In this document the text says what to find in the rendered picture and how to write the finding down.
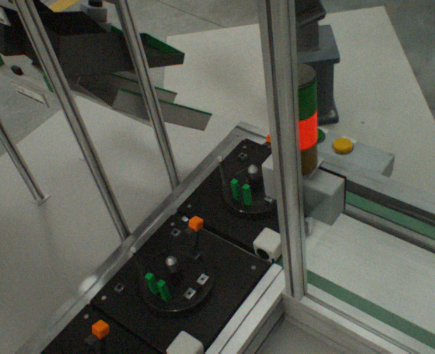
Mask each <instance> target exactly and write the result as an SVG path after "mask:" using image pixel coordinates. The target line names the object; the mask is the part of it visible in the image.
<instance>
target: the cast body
mask: <svg viewBox="0 0 435 354"><path fill-rule="evenodd" d="M80 11H83V12H84V13H85V14H86V15H88V16H89V17H90V18H92V19H93V20H94V21H95V22H96V23H97V24H98V25H99V26H101V27H102V28H103V29H105V30H106V31H107V32H109V33H111V31H112V23H111V22H110V21H108V19H107V11H108V9H107V8H106V7H105V6H103V5H102V1H101V0H88V3H81V5H80Z"/></svg>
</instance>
